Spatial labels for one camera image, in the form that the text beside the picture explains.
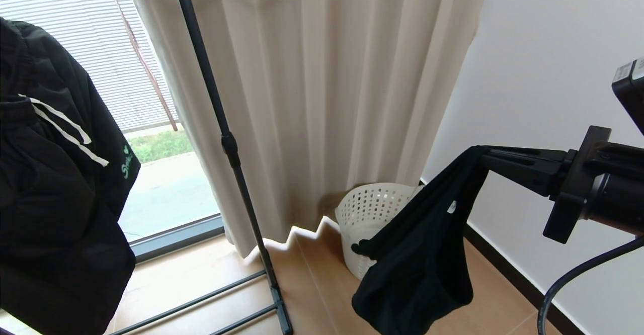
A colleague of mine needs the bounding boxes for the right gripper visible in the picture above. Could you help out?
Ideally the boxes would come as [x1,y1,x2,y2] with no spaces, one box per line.
[478,125,644,245]

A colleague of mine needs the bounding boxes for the black garment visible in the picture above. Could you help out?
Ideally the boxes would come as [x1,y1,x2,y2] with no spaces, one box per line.
[351,145,491,335]

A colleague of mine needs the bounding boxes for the black shorts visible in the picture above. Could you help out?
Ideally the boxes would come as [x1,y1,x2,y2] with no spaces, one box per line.
[0,17,141,335]

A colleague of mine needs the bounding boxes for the white laundry basket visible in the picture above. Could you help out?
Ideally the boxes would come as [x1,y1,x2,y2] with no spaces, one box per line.
[335,183,424,281]

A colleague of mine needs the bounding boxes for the black clothes rack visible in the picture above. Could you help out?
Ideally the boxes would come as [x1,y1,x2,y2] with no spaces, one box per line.
[108,0,294,335]

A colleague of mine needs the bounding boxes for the beige curtain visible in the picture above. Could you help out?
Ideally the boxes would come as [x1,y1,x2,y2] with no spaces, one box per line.
[124,0,495,259]

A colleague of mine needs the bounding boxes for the window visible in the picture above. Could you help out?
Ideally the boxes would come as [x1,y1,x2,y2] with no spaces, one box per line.
[0,0,225,263]

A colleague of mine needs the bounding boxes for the black cable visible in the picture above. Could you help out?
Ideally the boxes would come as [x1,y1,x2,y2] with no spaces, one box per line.
[536,236,644,335]

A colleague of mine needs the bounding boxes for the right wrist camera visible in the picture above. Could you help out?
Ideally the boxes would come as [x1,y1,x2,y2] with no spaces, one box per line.
[611,57,644,137]

